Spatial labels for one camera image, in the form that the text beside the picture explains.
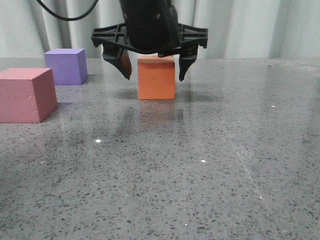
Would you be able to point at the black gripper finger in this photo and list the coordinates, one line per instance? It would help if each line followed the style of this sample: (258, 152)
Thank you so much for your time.
(187, 57)
(119, 58)

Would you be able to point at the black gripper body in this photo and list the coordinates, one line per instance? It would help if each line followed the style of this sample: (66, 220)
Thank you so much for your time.
(151, 27)

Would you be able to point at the orange foam cube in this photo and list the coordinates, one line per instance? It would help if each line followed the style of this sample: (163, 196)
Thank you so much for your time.
(156, 77)

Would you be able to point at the purple foam cube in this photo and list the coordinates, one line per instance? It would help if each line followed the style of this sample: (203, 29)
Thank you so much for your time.
(69, 65)

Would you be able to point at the grey-green curtain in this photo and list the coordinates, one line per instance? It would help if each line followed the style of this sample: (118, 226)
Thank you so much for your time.
(237, 28)

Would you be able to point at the red foam cube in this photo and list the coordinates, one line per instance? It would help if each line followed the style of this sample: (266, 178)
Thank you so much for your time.
(27, 95)

